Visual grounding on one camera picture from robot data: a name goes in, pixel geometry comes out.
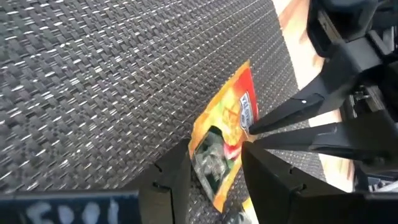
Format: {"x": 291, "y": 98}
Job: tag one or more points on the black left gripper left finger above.
{"x": 168, "y": 193}

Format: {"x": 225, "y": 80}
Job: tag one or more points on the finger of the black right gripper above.
{"x": 342, "y": 140}
{"x": 304, "y": 105}

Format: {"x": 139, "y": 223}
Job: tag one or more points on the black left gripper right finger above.
{"x": 280, "y": 193}

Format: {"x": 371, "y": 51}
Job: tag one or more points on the grey woven placemat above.
{"x": 93, "y": 93}

